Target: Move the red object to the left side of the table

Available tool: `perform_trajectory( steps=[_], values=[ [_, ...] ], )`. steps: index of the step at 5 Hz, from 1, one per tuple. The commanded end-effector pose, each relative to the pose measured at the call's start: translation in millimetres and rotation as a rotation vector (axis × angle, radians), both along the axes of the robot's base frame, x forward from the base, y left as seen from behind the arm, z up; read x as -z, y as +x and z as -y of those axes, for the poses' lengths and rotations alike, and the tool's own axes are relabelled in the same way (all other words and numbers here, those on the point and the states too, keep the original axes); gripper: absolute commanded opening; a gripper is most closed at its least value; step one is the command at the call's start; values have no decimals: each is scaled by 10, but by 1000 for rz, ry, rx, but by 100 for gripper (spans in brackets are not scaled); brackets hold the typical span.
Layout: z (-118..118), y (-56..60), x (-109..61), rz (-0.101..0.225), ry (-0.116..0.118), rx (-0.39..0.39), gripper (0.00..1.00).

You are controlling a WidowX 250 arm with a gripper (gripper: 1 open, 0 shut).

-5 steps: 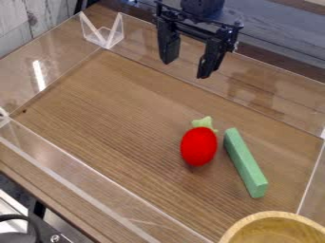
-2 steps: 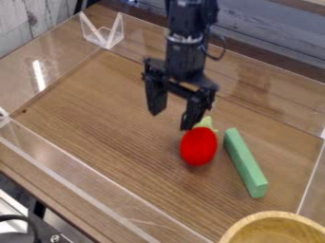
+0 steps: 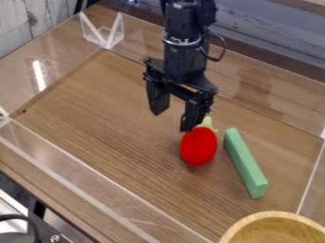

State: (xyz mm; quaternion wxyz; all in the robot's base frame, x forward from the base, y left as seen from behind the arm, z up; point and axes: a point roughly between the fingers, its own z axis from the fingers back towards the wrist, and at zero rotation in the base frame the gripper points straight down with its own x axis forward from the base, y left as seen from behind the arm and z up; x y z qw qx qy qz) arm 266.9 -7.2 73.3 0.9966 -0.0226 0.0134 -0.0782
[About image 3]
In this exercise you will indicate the black metal table clamp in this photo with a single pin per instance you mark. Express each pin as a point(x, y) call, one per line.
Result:
point(23, 228)

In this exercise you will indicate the green rectangular block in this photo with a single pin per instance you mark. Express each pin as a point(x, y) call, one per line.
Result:
point(246, 165)

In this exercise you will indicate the clear acrylic corner bracket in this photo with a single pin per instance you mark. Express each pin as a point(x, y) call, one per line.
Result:
point(105, 37)

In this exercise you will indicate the red plush strawberry toy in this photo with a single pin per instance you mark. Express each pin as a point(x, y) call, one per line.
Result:
point(200, 144)

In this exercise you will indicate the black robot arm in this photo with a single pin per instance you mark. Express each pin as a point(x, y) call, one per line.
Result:
point(188, 18)

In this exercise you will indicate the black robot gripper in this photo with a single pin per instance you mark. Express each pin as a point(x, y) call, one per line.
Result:
point(178, 76)

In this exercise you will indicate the wooden bowl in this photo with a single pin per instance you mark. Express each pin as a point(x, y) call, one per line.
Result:
point(275, 227)

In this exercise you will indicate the clear acrylic enclosure walls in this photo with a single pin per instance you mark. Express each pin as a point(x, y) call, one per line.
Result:
point(86, 148)

